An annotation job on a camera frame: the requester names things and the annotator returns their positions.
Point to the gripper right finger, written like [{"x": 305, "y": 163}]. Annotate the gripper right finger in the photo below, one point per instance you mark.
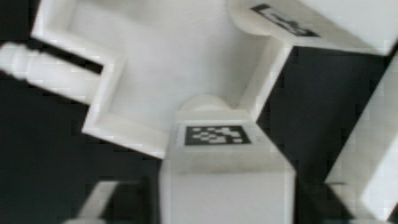
[{"x": 318, "y": 207}]

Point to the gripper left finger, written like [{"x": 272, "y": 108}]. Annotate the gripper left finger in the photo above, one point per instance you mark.
[{"x": 119, "y": 204}]

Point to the white chair leg block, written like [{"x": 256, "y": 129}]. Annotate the white chair leg block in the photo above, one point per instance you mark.
[{"x": 225, "y": 175}]

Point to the white chair seat part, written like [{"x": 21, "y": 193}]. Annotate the white chair seat part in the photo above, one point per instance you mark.
[{"x": 188, "y": 62}]

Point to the white chair leg tagged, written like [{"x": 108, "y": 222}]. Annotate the white chair leg tagged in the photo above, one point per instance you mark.
[{"x": 350, "y": 25}]

